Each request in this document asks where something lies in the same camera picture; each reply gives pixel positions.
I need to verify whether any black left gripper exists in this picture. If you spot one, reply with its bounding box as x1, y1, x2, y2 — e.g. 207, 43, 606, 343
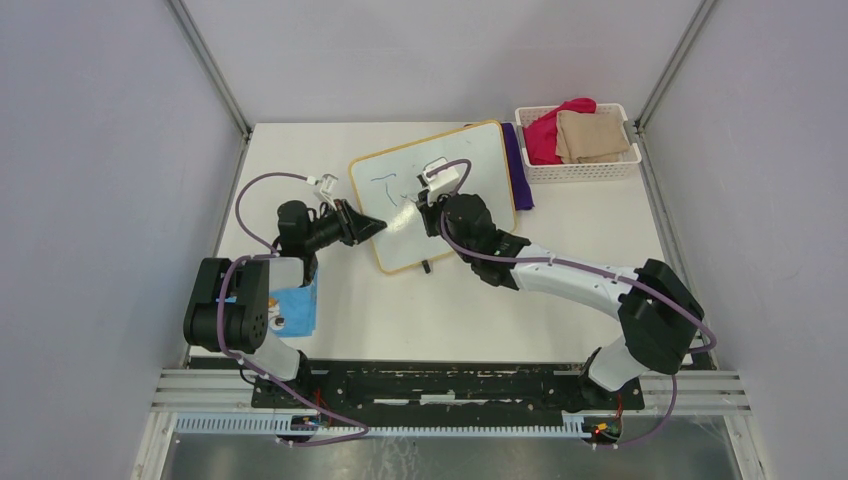
304, 199, 386, 252

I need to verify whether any yellow framed whiteboard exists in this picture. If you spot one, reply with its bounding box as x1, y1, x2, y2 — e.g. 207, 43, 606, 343
349, 120, 517, 274

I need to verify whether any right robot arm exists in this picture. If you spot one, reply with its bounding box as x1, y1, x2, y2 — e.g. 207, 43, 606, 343
416, 191, 704, 408

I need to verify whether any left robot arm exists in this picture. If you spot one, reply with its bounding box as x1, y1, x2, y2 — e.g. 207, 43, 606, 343
183, 200, 387, 408

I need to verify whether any purple folded towel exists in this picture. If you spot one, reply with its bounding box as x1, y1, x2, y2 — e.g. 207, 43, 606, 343
500, 122, 534, 211

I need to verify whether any blue cartoon cloth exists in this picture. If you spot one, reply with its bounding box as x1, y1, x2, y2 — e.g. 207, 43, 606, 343
268, 258, 318, 338

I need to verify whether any red cloth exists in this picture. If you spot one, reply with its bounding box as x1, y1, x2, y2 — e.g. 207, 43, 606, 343
524, 98, 597, 166

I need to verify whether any beige folded cloth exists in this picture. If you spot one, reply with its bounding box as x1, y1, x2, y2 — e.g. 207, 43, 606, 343
555, 110, 631, 164

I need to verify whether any white plastic basket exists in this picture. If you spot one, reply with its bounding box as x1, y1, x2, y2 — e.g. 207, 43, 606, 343
514, 103, 643, 184

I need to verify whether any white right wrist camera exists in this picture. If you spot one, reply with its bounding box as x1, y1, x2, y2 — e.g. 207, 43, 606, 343
418, 157, 462, 196

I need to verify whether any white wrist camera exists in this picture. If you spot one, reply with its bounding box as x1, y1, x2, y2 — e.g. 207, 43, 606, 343
418, 157, 462, 196
306, 174, 338, 208

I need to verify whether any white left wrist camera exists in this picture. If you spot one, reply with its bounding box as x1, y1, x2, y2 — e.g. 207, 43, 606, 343
306, 174, 338, 208

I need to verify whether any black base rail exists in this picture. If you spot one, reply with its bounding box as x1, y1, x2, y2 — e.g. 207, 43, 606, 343
188, 357, 645, 431

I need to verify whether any white slotted cable duct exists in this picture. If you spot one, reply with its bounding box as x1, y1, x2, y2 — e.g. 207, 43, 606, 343
175, 413, 590, 440

